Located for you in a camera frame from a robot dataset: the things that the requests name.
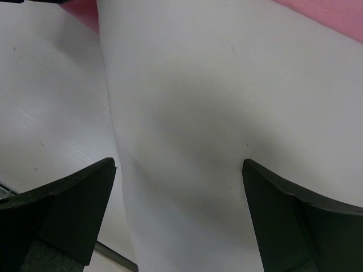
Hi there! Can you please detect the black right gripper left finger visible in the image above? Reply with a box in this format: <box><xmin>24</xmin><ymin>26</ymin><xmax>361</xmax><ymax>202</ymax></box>
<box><xmin>1</xmin><ymin>158</ymin><xmax>116</xmax><ymax>266</ymax></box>

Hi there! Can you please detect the pink pillowcase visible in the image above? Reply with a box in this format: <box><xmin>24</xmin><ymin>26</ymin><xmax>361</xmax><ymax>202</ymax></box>
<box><xmin>60</xmin><ymin>0</ymin><xmax>362</xmax><ymax>43</ymax></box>

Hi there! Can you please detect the white pillow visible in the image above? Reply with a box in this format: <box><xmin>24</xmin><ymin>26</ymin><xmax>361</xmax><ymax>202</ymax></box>
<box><xmin>98</xmin><ymin>1</ymin><xmax>362</xmax><ymax>271</ymax></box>

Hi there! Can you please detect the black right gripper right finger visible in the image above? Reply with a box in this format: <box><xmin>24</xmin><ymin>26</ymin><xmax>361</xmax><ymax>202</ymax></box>
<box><xmin>242</xmin><ymin>159</ymin><xmax>362</xmax><ymax>271</ymax></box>

